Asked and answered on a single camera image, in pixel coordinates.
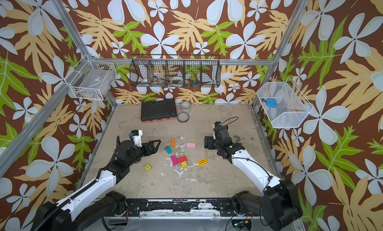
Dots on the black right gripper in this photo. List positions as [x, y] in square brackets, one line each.
[211, 142]

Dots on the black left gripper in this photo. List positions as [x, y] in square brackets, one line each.
[153, 150]

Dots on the pink rectangular block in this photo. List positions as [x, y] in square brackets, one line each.
[191, 145]

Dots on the yellow red striped block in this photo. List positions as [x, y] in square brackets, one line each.
[202, 162]

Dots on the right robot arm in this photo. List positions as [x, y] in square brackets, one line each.
[278, 204]

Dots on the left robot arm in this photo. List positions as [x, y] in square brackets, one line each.
[81, 209]

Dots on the teal triangular block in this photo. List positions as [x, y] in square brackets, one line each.
[168, 150]

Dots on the magenta block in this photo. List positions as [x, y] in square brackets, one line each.
[174, 160]

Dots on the small yellow block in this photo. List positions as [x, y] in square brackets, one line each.
[184, 164]

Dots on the yellow green cube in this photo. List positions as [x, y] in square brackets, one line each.
[148, 167]

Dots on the black red tool case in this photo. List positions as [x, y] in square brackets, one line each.
[158, 110]

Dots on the brown tape roll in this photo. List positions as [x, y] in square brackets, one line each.
[183, 117]

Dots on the clear tape roll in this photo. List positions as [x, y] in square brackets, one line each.
[185, 107]

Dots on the white tape roll in basket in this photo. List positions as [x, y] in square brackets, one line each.
[176, 80]

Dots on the blue object in basket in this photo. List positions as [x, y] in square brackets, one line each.
[269, 102]

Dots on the white mesh basket right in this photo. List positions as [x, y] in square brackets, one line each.
[293, 107]

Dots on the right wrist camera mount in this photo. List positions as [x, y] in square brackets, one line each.
[217, 125]

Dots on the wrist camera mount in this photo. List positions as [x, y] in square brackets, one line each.
[217, 125]
[135, 136]

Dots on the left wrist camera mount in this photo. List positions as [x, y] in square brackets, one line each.
[135, 136]

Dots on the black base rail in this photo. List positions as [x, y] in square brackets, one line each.
[198, 207]

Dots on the black wire wall basket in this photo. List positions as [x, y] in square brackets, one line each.
[196, 70]

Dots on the white wire basket left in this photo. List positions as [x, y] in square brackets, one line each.
[91, 78]

